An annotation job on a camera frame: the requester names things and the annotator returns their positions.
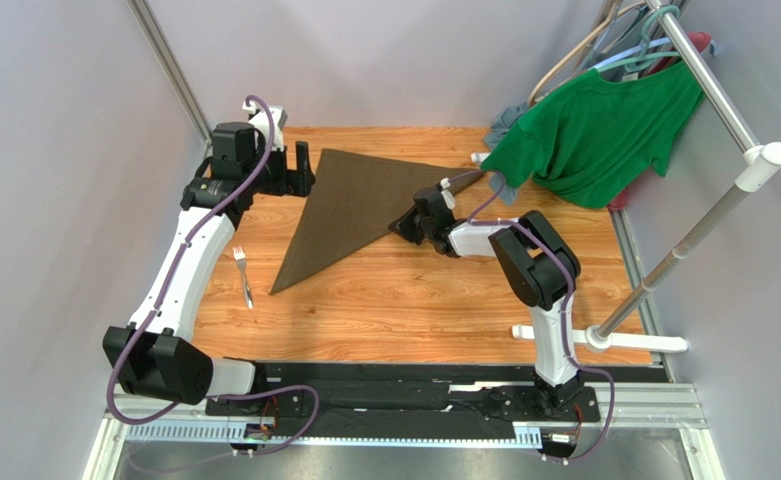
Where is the brown cloth napkin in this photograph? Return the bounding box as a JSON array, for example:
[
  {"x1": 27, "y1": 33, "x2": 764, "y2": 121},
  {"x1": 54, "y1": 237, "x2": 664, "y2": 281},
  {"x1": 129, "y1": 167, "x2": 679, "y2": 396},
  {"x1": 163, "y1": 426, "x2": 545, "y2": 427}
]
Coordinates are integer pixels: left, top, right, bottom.
[{"x1": 270, "y1": 149, "x2": 483, "y2": 295}]

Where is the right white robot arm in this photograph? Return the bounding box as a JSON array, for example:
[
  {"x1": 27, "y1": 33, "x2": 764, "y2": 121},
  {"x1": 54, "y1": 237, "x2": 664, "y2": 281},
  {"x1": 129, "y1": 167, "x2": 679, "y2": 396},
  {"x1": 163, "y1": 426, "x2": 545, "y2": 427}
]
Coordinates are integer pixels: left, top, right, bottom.
[{"x1": 389, "y1": 186, "x2": 583, "y2": 416}]

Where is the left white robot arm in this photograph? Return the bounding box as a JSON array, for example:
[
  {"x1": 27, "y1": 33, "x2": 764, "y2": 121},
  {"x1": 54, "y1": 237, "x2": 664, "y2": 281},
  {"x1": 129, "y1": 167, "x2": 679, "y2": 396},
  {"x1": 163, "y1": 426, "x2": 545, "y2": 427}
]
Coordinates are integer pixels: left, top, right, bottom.
[{"x1": 103, "y1": 117, "x2": 315, "y2": 405}]

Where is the silver metal fork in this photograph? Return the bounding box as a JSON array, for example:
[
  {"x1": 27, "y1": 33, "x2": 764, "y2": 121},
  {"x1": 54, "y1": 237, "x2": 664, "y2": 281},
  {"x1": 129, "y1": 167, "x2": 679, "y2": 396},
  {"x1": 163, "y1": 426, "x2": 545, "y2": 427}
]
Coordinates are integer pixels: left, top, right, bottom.
[{"x1": 233, "y1": 246, "x2": 254, "y2": 309}]

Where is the grey blue cloth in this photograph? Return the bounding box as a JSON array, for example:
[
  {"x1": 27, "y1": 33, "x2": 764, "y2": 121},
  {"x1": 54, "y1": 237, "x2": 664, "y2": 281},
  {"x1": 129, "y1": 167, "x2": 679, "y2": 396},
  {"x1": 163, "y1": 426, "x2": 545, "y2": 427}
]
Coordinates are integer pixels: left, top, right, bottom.
[{"x1": 483, "y1": 103, "x2": 530, "y2": 205}]

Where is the beige clothes hanger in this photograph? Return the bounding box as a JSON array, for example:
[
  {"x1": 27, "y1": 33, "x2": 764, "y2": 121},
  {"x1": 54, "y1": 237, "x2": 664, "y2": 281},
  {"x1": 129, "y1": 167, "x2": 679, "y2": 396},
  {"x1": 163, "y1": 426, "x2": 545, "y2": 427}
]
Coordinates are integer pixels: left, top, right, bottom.
[{"x1": 526, "y1": 0, "x2": 644, "y2": 107}]

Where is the green t-shirt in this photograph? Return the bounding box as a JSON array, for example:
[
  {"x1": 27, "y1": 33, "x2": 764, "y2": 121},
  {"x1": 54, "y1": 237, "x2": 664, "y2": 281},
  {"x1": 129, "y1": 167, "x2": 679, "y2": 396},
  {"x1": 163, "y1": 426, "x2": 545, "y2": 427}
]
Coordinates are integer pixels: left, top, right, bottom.
[{"x1": 481, "y1": 63, "x2": 704, "y2": 209}]

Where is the teal clothes hanger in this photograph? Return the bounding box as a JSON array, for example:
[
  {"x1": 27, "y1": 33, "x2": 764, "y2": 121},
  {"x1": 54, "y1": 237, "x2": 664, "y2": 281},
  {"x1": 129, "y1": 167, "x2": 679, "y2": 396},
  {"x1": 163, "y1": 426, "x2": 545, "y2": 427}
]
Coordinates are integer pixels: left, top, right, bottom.
[{"x1": 592, "y1": 4, "x2": 681, "y2": 74}]

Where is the light blue clothes hanger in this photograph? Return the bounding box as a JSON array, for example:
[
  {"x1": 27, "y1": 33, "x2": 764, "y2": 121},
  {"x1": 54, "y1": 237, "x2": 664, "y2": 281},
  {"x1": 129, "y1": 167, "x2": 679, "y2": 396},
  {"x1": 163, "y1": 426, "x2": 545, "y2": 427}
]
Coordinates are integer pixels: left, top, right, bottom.
[{"x1": 592, "y1": 37, "x2": 677, "y2": 73}]

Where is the metal clothes rack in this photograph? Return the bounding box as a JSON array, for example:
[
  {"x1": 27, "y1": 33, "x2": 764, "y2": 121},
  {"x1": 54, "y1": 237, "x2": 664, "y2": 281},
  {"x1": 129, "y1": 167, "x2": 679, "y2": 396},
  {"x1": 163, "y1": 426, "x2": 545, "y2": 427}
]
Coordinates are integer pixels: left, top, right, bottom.
[{"x1": 470, "y1": 0, "x2": 781, "y2": 354}]

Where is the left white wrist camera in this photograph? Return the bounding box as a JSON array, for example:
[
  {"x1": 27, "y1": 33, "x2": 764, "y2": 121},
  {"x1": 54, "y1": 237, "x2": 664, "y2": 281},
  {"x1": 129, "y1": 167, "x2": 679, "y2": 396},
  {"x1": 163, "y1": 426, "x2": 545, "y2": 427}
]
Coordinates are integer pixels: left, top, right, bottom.
[{"x1": 242, "y1": 100, "x2": 288, "y2": 151}]

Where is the aluminium frame post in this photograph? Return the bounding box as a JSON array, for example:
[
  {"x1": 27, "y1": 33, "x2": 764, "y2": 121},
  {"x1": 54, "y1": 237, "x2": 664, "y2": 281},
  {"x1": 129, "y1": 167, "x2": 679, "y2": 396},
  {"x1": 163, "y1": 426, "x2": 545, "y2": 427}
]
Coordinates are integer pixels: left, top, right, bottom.
[{"x1": 127, "y1": 0, "x2": 212, "y2": 147}]

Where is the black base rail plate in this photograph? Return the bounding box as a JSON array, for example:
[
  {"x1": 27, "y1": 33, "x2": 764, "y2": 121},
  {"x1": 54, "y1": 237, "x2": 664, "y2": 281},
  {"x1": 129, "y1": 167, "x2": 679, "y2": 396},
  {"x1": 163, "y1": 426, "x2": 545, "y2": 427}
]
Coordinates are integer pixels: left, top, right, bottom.
[{"x1": 205, "y1": 362, "x2": 606, "y2": 441}]

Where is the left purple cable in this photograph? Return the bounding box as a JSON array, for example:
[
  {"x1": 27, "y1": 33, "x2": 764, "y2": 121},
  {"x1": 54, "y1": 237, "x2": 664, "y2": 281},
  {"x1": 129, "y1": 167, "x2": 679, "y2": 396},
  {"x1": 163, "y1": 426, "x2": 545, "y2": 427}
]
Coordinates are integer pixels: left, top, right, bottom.
[{"x1": 106, "y1": 93, "x2": 323, "y2": 475}]

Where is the purple cable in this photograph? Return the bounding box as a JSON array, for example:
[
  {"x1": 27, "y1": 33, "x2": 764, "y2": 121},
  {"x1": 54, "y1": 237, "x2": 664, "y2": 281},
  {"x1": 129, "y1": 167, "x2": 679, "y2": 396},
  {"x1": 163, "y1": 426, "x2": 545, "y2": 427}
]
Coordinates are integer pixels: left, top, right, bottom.
[
  {"x1": 106, "y1": 93, "x2": 323, "y2": 475},
  {"x1": 439, "y1": 169, "x2": 618, "y2": 465}
]

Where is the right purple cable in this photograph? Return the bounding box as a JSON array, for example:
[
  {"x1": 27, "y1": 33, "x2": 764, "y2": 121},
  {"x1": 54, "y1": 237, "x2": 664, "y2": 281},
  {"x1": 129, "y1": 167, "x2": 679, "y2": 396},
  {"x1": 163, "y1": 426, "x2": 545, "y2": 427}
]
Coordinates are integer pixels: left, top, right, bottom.
[{"x1": 439, "y1": 169, "x2": 618, "y2": 465}]

